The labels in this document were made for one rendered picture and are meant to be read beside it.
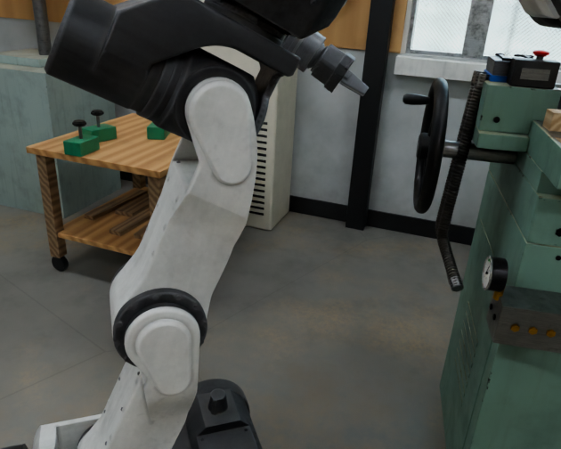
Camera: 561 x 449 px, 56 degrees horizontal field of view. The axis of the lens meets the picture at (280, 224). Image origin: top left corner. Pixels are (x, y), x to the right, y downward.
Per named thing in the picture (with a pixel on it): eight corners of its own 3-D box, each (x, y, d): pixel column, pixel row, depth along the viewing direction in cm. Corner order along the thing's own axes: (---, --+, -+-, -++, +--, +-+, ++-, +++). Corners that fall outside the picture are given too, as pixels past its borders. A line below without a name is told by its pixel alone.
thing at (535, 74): (483, 75, 112) (488, 47, 109) (537, 78, 110) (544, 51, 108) (492, 85, 100) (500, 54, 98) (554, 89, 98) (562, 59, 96)
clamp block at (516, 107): (468, 115, 117) (477, 73, 113) (532, 120, 115) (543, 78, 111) (477, 131, 104) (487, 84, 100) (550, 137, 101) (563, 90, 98)
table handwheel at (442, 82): (420, 179, 96) (403, 230, 123) (537, 192, 92) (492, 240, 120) (434, 47, 104) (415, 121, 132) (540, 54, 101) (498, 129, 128)
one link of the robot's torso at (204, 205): (104, 378, 78) (173, 65, 63) (101, 313, 93) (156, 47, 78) (203, 380, 84) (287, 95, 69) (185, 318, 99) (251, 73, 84)
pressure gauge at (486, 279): (477, 287, 99) (486, 249, 96) (499, 290, 99) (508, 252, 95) (483, 305, 94) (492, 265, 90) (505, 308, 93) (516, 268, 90)
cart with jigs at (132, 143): (139, 215, 269) (131, 88, 242) (239, 237, 251) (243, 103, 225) (44, 273, 213) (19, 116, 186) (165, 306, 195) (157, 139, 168)
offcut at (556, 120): (574, 133, 93) (580, 114, 92) (548, 131, 93) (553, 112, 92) (566, 127, 96) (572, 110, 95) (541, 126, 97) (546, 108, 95)
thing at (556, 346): (483, 318, 103) (492, 282, 99) (550, 328, 101) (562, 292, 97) (491, 344, 95) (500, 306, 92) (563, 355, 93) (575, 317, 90)
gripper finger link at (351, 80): (361, 97, 117) (339, 81, 116) (369, 86, 118) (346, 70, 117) (364, 94, 115) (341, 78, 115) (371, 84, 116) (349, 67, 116)
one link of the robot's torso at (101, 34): (38, 82, 61) (94, -69, 57) (45, 65, 72) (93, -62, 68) (245, 169, 74) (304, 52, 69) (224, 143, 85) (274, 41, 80)
